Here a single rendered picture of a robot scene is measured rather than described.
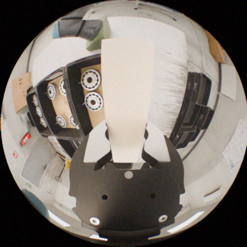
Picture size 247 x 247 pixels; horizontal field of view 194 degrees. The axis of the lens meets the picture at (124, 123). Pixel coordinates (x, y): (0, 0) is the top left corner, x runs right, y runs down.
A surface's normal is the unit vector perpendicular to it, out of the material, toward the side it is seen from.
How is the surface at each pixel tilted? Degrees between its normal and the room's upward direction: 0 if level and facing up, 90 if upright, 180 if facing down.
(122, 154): 0
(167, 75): 0
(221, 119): 90
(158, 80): 0
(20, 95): 79
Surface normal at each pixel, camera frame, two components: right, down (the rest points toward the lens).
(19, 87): 0.98, 0.12
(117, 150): 0.00, 0.54
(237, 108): -1.00, -0.01
